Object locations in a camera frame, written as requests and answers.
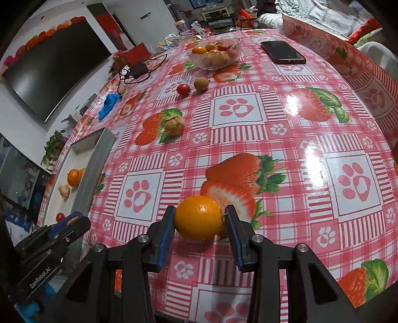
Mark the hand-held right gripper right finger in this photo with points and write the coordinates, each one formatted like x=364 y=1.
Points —
x=234 y=240

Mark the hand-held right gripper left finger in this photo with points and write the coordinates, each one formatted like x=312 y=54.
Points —
x=164 y=240

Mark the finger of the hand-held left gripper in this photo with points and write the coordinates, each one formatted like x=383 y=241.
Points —
x=63 y=221
x=77 y=228

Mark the brown kiwi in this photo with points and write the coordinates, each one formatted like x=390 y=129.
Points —
x=73 y=220
x=201 y=84

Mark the brown pastry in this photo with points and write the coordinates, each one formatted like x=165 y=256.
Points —
x=64 y=190

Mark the smooth round orange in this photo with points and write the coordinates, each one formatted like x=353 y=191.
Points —
x=198 y=222

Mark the bumpy orange mandarin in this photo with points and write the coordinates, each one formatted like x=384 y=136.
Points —
x=73 y=177

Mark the large orange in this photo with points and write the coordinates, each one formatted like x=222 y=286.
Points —
x=82 y=174

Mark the white tray with grey sides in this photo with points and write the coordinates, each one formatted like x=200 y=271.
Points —
x=77 y=152

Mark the pile of tan husked fruits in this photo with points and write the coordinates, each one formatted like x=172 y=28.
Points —
x=216 y=59

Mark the person's left hand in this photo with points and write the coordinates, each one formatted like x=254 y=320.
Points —
x=28 y=312

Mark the dark glass cabinet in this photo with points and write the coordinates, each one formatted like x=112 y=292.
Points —
x=21 y=186

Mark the green potted plant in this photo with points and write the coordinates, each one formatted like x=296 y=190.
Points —
x=54 y=146

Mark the red plaid strawberry tablecloth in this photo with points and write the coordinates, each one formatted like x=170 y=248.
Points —
x=236 y=136

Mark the blue glove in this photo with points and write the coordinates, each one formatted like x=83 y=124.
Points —
x=108 y=105

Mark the black television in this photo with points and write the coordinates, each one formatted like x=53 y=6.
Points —
x=56 y=68

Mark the pink artificial flowers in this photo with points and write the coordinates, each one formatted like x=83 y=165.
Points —
x=115 y=60

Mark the black power adapter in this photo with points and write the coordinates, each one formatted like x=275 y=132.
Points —
x=138 y=69

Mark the red gift box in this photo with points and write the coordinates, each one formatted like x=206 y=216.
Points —
x=136 y=53

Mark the orange red garland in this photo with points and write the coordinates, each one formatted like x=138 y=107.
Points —
x=40 y=35

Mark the small red tomato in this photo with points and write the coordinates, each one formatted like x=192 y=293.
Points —
x=222 y=47

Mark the small orange mandarin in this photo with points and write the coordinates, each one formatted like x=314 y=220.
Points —
x=199 y=50
x=211 y=46

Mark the clear glass bowl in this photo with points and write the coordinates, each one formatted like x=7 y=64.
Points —
x=234 y=46

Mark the dark red smartphone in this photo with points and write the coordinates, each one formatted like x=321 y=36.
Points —
x=283 y=52

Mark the clear plastic bag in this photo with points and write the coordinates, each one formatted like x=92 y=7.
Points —
x=172 y=40

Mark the red basket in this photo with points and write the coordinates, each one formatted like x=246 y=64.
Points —
x=247 y=17

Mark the white low table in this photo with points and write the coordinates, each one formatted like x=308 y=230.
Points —
x=216 y=12

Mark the white plastic chair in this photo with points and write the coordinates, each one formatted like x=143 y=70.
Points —
x=379 y=59

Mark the white quilt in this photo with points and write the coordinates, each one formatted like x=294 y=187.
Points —
x=311 y=12

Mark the red patterned cushion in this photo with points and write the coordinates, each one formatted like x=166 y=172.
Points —
x=363 y=34

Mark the red wall hanging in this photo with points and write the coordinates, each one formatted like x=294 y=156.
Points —
x=107 y=24

